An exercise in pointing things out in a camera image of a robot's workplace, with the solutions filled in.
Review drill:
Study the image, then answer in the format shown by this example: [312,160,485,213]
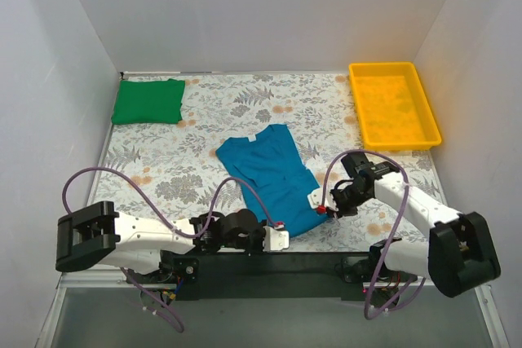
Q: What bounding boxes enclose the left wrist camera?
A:
[263,222,290,253]

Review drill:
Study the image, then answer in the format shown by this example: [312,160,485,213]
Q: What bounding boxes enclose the blue t shirt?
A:
[216,124,326,237]

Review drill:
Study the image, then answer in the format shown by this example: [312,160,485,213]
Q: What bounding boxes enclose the floral table cloth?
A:
[81,73,449,253]

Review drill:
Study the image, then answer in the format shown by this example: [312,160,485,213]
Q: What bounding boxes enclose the folded green t shirt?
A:
[111,79,185,125]

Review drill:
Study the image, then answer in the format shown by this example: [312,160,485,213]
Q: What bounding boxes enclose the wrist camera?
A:
[307,187,338,218]
[263,222,290,253]

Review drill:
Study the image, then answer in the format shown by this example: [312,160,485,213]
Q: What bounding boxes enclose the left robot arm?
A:
[55,201,270,283]

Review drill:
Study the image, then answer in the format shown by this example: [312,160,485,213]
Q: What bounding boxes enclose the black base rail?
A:
[126,250,419,302]

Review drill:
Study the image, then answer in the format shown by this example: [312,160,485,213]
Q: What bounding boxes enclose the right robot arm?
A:
[320,150,501,297]

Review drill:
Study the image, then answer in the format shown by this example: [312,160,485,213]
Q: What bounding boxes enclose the aluminium frame rail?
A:
[36,274,139,348]

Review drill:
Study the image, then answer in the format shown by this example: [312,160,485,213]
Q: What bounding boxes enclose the yellow plastic tray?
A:
[348,62,442,151]

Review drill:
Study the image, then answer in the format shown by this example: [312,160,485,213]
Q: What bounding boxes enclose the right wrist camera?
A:
[307,187,338,218]

